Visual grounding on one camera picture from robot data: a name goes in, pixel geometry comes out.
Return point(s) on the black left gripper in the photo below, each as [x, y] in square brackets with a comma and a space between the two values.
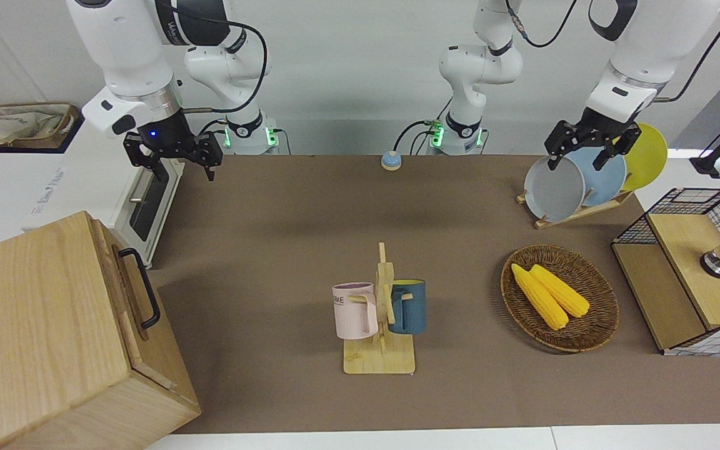
[591, 132]

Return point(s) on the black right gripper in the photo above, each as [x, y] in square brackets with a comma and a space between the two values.
[169, 140]

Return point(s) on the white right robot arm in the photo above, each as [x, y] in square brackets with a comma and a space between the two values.
[129, 50]

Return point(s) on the light blue plate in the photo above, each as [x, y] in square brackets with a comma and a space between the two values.
[604, 181]

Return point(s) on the grey plate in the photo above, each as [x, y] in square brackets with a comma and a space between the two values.
[554, 190]

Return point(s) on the wooden plate rack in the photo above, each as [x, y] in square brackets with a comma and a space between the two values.
[585, 214]

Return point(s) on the yellow plate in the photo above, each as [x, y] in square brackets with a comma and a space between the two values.
[647, 156]

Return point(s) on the white toaster oven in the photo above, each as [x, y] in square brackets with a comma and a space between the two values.
[85, 187]

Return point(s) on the brown table mat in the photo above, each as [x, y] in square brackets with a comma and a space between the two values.
[272, 250]

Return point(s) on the yellow corn cob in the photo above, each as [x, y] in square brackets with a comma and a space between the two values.
[563, 294]
[541, 300]

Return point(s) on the round wicker basket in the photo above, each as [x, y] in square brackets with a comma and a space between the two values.
[591, 325]

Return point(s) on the blue call bell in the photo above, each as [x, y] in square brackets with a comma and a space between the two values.
[391, 162]

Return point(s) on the light wooden cabinet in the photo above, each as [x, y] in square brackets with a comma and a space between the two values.
[35, 325]

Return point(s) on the pink mug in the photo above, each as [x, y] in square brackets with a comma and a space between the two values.
[350, 312]

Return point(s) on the dark blue mug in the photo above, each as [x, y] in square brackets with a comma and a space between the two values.
[411, 309]

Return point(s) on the wooden mug tree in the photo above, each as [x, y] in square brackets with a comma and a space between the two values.
[380, 359]

